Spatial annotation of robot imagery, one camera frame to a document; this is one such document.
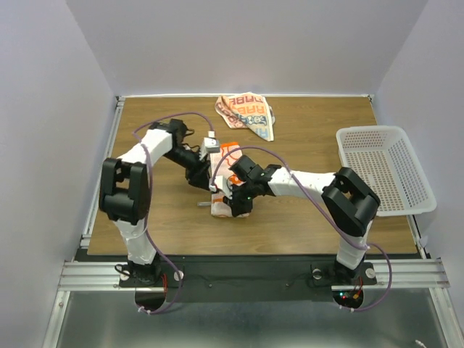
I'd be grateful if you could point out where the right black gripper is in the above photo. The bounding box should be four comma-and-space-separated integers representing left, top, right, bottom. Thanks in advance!
223, 179, 257, 216

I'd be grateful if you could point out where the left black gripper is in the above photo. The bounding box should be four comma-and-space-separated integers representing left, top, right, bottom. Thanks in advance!
162, 146, 210, 191

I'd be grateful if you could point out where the orange flower towel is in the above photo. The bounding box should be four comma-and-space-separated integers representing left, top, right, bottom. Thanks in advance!
210, 142, 243, 218

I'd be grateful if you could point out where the lettered beige towel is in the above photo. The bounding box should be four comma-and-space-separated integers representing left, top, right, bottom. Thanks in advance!
215, 92, 275, 142

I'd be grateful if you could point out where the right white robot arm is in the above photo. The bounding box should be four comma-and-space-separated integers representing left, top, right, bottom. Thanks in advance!
223, 156, 381, 283

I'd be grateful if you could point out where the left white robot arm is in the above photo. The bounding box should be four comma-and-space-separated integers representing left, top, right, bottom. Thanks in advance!
99, 115, 220, 286

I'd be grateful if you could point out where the white plastic basket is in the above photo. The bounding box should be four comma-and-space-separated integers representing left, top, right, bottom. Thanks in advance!
336, 125, 437, 217

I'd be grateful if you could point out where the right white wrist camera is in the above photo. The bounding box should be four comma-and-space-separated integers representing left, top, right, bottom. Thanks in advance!
209, 174, 235, 198

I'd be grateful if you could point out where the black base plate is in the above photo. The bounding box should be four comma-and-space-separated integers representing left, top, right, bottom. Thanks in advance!
115, 255, 377, 304

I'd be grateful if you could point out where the aluminium rail frame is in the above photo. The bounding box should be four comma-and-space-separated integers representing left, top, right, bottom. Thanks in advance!
41, 97, 464, 348

